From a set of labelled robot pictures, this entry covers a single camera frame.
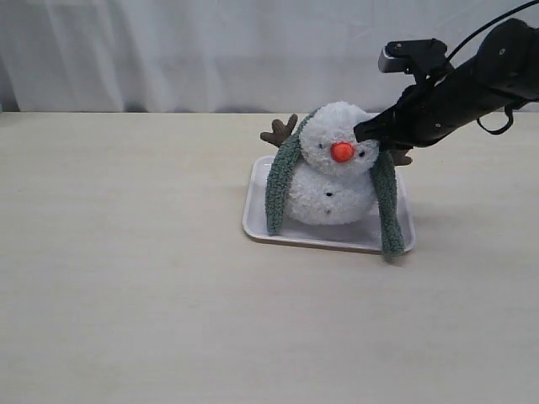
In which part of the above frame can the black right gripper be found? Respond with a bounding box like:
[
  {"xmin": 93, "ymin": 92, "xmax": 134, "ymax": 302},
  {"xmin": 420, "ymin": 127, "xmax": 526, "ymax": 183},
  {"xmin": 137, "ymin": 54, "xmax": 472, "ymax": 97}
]
[{"xmin": 354, "ymin": 62, "xmax": 505, "ymax": 156}]

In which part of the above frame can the grey-green knitted scarf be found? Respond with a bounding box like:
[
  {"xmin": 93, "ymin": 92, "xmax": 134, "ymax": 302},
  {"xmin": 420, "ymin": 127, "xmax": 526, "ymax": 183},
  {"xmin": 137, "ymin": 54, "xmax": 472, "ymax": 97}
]
[{"xmin": 264, "ymin": 111, "xmax": 404, "ymax": 258}]

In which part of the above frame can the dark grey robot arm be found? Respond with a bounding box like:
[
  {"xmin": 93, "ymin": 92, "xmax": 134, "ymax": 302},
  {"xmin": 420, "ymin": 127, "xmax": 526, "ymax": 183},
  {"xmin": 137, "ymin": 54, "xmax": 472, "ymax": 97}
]
[{"xmin": 354, "ymin": 19, "xmax": 538, "ymax": 150}]

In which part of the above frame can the white plush snowman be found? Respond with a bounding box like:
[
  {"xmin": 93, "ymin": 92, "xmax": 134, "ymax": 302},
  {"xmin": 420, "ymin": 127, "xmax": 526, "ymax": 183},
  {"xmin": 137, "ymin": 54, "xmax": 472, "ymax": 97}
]
[{"xmin": 259, "ymin": 103, "xmax": 414, "ymax": 227}]

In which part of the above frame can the white rectangular tray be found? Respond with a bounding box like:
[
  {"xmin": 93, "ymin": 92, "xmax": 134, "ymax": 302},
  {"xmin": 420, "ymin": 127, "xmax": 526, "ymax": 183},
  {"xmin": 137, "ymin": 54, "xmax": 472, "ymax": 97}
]
[{"xmin": 241, "ymin": 155, "xmax": 418, "ymax": 254}]

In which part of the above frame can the white background curtain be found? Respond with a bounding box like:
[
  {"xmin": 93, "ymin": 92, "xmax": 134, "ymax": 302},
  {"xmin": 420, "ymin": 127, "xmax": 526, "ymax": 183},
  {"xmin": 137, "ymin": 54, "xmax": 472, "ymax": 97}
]
[{"xmin": 1, "ymin": 0, "xmax": 520, "ymax": 113}]

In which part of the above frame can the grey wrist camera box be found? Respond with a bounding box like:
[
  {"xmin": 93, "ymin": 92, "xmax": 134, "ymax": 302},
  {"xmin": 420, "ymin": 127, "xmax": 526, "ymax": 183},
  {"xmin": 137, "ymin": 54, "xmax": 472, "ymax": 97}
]
[{"xmin": 377, "ymin": 38, "xmax": 447, "ymax": 75}]

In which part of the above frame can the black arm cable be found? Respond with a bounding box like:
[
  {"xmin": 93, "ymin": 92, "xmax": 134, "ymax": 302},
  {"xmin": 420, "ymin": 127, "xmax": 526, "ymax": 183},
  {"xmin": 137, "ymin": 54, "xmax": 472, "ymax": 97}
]
[{"xmin": 444, "ymin": 0, "xmax": 539, "ymax": 136}]

